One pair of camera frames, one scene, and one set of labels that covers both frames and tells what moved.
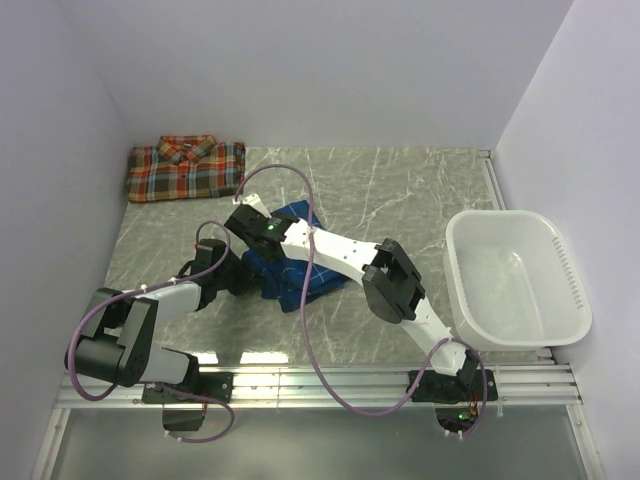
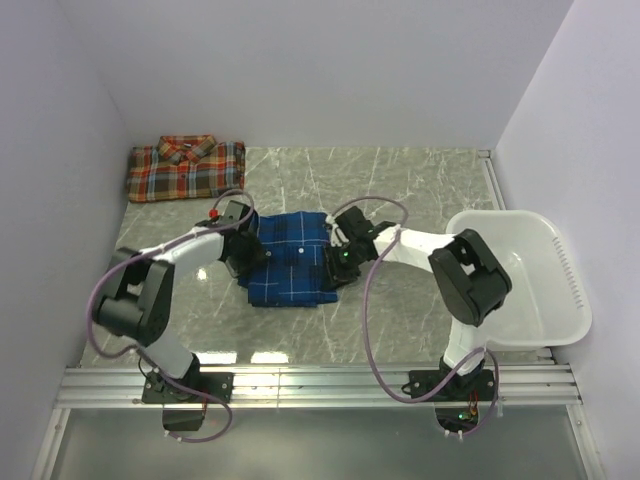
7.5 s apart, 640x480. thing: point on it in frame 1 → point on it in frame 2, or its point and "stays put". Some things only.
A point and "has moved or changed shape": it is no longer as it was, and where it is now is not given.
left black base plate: (217, 386) stays put
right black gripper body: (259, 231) → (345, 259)
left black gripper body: (234, 276) → (249, 253)
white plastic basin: (513, 282) stays put
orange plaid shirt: (186, 166) stays put
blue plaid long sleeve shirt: (283, 278) has moved or changed shape
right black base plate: (440, 388) stays put
